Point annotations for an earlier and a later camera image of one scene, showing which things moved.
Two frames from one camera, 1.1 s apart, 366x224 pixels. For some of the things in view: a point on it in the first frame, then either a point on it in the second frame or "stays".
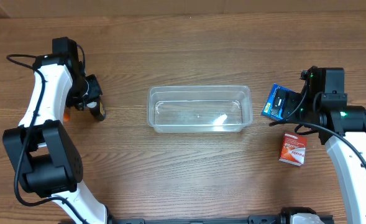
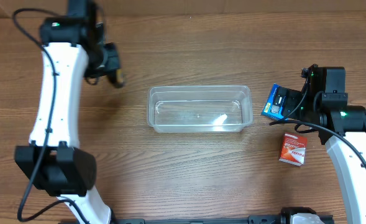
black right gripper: (291, 97) stays
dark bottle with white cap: (97, 110) -> (117, 78)
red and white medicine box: (293, 149) stays
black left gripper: (93, 91) -> (113, 66)
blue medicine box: (275, 104) stays
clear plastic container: (199, 109) stays
